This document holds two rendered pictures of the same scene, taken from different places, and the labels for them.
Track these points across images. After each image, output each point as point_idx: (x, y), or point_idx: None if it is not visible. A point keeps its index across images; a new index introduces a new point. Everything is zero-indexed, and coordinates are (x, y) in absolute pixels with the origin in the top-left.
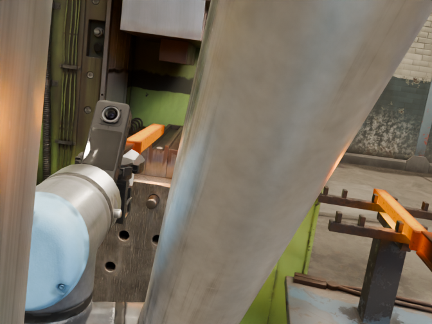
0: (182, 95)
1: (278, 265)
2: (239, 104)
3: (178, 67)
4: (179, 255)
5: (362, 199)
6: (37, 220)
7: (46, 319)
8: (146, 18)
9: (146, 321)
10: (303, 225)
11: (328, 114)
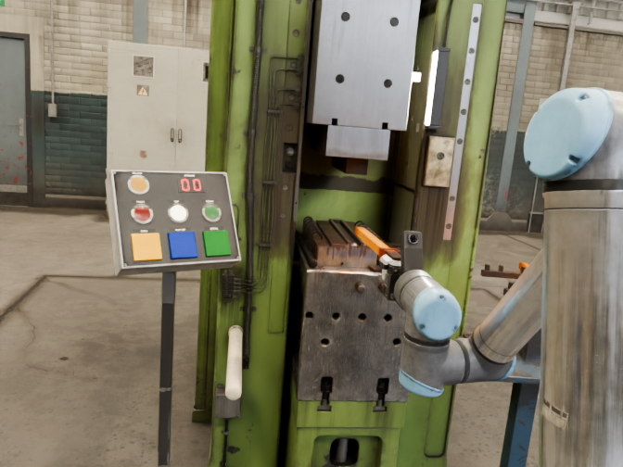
0: (336, 192)
1: None
2: None
3: (332, 167)
4: (531, 304)
5: (514, 271)
6: (446, 298)
7: (442, 344)
8: (346, 145)
9: (489, 339)
10: (459, 296)
11: None
